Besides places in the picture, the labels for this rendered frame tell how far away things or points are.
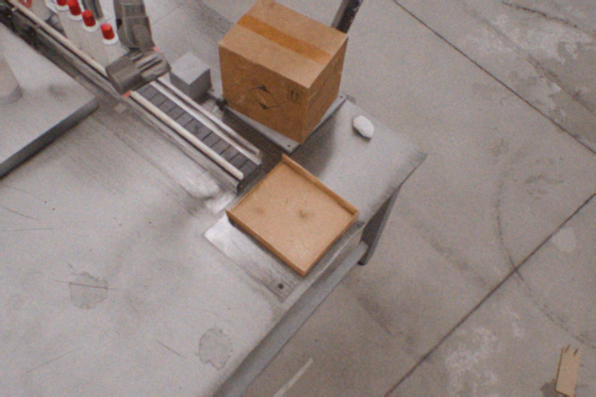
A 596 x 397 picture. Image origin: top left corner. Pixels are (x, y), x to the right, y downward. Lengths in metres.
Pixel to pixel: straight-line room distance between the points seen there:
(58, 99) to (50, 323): 0.71
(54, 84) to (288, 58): 0.77
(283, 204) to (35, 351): 0.76
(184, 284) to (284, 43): 0.74
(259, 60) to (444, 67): 1.84
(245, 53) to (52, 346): 0.93
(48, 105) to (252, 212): 0.72
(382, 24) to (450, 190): 1.14
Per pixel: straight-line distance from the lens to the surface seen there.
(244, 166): 1.72
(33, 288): 1.71
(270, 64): 1.65
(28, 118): 1.95
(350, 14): 2.39
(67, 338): 1.63
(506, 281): 2.73
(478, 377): 2.54
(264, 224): 1.67
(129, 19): 1.36
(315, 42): 1.72
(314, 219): 1.69
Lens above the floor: 2.32
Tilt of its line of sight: 60 degrees down
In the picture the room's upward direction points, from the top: 7 degrees clockwise
